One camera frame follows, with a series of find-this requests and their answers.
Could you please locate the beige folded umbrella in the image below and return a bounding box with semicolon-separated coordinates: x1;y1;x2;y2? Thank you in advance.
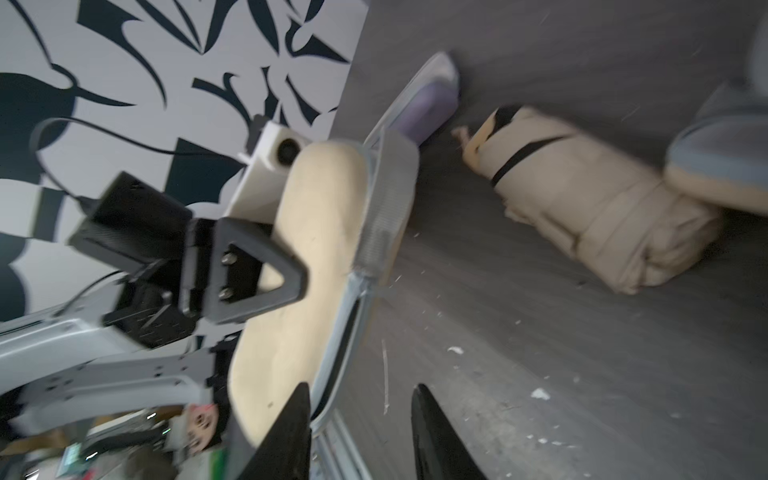
452;106;724;294

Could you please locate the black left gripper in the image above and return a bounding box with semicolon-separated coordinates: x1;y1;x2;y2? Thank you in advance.
69;172;308;349

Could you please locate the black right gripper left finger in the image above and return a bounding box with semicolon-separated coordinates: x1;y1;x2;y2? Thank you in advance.
237;382;312;480

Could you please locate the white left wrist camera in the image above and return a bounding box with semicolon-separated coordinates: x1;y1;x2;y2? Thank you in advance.
224;119;311;224

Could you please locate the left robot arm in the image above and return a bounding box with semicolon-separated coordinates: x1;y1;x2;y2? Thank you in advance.
1;173;308;439

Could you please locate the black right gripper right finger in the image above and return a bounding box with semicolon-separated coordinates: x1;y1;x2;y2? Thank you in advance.
411;384;487;480

